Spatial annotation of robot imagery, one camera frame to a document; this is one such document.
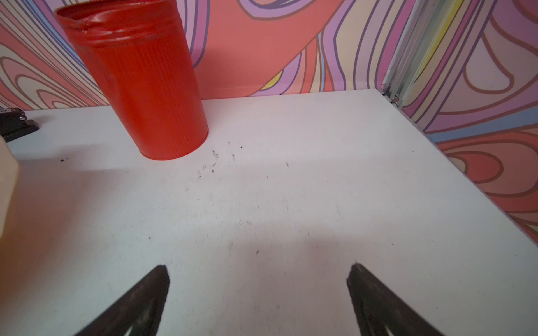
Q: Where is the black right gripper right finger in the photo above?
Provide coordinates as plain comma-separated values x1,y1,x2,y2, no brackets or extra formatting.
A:
347,263,441,336

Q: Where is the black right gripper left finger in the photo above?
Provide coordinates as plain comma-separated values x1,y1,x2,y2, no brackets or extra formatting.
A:
77,265,170,335

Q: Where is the pink faceted fruit bowl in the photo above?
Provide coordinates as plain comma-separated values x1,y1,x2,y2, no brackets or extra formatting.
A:
0,137,20,235

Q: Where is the black stapler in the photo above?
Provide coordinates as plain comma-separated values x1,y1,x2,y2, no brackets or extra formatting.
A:
0,108,39,142

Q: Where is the red plastic cup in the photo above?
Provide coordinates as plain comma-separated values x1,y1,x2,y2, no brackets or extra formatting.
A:
54,1,209,160

